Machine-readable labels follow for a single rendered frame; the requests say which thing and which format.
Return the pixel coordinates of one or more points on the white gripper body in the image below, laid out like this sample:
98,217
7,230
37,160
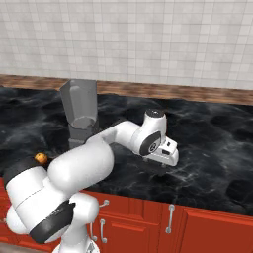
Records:
166,160

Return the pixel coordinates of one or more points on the orange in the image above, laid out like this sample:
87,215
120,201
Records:
41,158

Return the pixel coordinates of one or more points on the red cupboard door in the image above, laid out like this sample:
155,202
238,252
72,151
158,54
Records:
131,227
214,234

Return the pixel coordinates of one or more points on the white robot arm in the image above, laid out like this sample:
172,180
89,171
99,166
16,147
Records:
82,164

